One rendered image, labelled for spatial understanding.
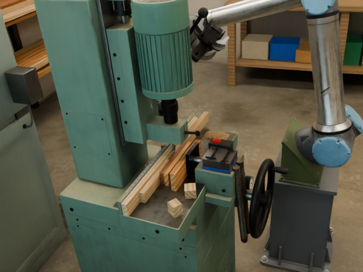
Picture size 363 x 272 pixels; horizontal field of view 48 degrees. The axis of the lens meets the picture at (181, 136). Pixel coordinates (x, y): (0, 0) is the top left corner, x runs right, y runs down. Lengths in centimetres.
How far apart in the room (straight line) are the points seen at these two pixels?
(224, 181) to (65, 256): 142
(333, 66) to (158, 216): 86
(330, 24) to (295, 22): 303
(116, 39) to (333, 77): 83
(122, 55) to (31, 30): 311
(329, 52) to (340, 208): 138
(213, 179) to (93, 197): 48
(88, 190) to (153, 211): 40
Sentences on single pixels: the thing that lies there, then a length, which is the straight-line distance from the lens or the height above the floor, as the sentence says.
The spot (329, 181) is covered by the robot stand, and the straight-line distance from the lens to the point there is 207.
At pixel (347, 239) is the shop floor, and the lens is 259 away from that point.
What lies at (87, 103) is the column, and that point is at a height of 116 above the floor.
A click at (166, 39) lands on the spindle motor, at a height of 140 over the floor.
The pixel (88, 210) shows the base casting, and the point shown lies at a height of 76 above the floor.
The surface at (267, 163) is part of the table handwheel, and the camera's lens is 144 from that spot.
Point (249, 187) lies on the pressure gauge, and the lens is 180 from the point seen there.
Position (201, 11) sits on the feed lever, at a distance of 140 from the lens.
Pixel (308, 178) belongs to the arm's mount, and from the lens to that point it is 199.
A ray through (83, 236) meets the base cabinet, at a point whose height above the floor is 61.
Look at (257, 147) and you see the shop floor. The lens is 329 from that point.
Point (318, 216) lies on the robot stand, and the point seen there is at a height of 38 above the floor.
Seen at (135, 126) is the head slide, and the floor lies 107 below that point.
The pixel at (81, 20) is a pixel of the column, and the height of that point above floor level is 146.
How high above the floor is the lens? 177
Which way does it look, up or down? 31 degrees down
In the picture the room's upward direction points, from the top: 5 degrees counter-clockwise
